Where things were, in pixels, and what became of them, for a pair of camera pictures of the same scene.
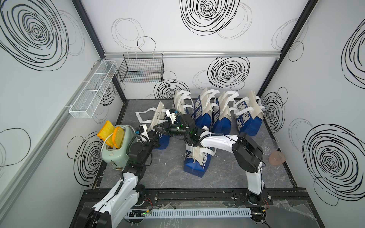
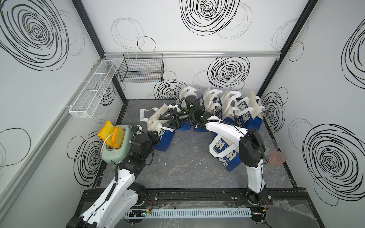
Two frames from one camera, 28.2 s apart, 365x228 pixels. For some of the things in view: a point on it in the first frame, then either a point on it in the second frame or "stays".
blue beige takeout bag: x=156 y=118 stays
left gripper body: x=152 y=143 stays
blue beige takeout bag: x=196 y=159 to x=226 y=151
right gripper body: x=174 y=129 to x=178 y=118
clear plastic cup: x=269 y=145 stays
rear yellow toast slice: x=107 y=130 stays
